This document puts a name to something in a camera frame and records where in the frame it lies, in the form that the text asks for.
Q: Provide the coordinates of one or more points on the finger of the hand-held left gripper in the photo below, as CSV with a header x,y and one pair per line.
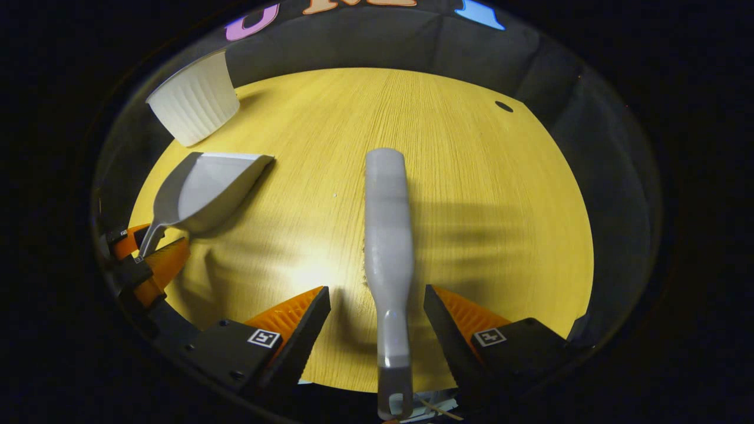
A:
x,y
126,244
165,265

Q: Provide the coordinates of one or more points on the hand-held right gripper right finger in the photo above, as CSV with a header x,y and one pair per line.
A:
x,y
445,330

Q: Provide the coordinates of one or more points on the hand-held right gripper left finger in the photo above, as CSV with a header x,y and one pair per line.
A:
x,y
309,330

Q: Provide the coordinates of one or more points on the grey dustpan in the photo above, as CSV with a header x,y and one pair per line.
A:
x,y
206,194

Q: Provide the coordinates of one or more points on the small grey broom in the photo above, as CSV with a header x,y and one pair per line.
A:
x,y
386,235

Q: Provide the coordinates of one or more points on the white ribbed garbage bin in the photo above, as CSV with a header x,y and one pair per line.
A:
x,y
194,103

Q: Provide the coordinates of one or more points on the wooden desktop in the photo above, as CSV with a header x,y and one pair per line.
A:
x,y
471,206

